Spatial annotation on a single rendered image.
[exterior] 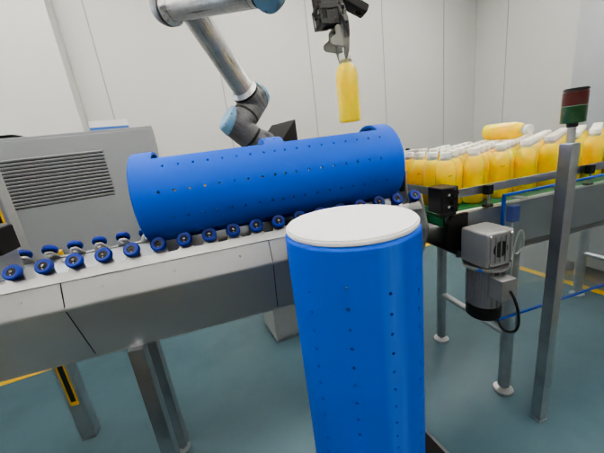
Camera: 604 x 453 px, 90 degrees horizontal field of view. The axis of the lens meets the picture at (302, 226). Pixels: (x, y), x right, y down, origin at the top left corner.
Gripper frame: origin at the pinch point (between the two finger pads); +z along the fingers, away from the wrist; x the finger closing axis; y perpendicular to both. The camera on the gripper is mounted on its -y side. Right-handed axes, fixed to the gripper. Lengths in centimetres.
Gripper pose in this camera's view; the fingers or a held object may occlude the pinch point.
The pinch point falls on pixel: (344, 55)
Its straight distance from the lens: 109.6
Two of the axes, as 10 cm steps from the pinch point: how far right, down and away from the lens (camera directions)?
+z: 2.1, 9.4, 2.8
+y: -9.4, 2.7, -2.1
